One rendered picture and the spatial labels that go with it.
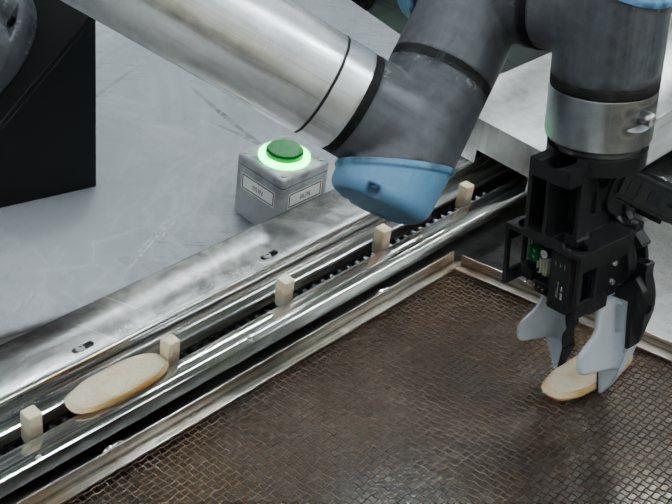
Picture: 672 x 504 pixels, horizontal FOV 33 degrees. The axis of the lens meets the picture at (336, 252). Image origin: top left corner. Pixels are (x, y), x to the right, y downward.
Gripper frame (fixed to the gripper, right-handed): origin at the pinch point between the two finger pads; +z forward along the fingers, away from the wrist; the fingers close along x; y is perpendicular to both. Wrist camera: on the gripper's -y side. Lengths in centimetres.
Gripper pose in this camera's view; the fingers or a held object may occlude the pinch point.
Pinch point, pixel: (587, 362)
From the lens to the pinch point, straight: 93.2
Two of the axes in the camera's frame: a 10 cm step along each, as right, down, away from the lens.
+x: 6.4, 3.7, -6.7
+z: 0.0, 8.7, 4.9
